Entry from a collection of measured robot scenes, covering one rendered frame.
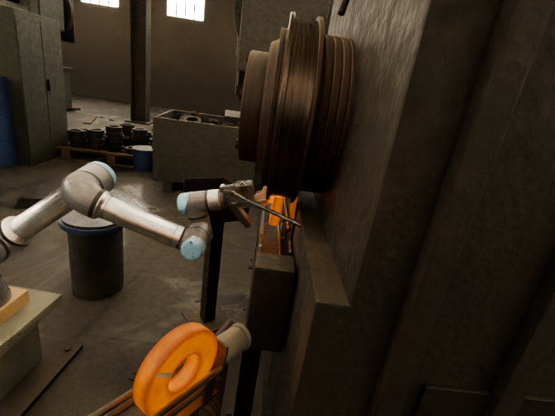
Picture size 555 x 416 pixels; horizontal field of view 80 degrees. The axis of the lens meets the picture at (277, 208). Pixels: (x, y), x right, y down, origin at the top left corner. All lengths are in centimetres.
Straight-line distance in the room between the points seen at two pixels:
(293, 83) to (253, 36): 281
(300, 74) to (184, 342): 54
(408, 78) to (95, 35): 1192
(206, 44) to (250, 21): 770
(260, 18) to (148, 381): 327
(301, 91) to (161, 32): 1088
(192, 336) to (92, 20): 1191
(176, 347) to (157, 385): 6
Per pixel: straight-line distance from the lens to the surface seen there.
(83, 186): 116
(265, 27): 353
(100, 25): 1219
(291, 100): 70
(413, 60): 48
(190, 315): 186
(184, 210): 121
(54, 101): 470
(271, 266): 76
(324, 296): 57
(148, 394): 61
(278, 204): 111
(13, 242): 148
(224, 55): 1107
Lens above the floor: 118
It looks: 20 degrees down
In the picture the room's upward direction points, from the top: 9 degrees clockwise
